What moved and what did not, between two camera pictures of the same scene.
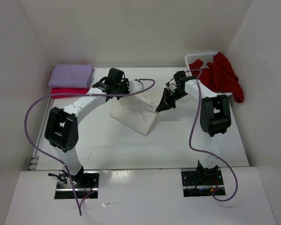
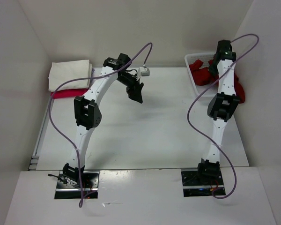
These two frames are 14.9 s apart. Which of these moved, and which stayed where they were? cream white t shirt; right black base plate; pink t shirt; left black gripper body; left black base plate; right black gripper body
Moved: right black gripper body; left black gripper body; cream white t shirt
Stayed: pink t shirt; left black base plate; right black base plate
